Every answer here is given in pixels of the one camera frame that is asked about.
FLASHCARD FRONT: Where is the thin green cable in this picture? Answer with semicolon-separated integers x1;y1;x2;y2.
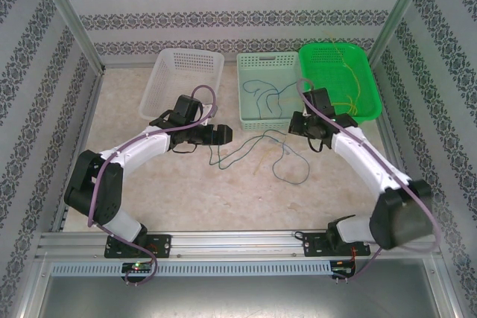
260;129;290;146
208;135;275;170

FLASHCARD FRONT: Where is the white plastic basket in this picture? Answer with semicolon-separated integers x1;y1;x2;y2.
138;48;225;121

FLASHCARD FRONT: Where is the bright green plastic basket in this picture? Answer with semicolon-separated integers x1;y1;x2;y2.
297;42;383;124

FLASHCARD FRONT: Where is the pale mint plastic basket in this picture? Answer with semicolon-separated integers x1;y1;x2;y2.
236;52;303;132

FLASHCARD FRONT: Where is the grey metal shelf panel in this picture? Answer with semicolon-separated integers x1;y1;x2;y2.
37;275;448;318

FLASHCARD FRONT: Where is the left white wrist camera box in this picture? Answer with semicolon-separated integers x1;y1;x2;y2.
200;104;218;128

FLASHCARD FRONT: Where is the thin black wrist wire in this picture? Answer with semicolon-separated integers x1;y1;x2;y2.
307;136;326;153
170;141;199;154

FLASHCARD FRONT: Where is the aluminium side rail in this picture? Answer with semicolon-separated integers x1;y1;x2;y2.
51;68;106;232
372;71;424;229

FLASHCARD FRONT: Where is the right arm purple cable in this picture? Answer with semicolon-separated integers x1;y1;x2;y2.
297;78;443;282

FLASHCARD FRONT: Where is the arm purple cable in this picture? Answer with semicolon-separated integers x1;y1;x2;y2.
87;84;219;286
297;78;443;282

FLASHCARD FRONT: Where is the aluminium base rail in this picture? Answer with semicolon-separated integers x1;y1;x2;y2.
35;230;439;259

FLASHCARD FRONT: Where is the white slotted cable duct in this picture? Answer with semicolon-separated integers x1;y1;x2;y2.
50;261;332;276

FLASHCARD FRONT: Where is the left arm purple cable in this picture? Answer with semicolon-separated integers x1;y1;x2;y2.
87;84;219;286

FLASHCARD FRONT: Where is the aluminium frame post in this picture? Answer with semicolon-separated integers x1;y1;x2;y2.
31;0;107;73
367;0;437;66

